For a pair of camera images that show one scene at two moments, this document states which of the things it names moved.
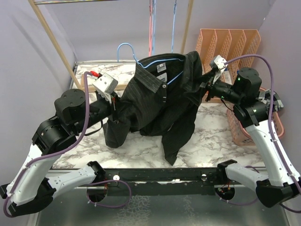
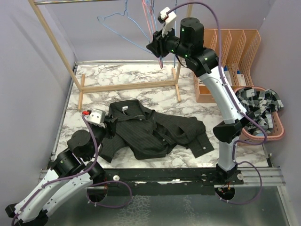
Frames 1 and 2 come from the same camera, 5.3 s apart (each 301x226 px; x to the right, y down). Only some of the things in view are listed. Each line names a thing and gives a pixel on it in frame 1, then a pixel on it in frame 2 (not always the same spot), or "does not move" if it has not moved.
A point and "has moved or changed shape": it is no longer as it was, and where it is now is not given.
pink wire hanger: (150, 26) has moved or changed shape
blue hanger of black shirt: (150, 65) -> (121, 35)
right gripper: (208, 85) -> (153, 46)
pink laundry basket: (242, 136) does not move
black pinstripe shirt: (160, 101) -> (141, 132)
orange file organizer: (238, 47) does not move
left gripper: (115, 107) -> (110, 125)
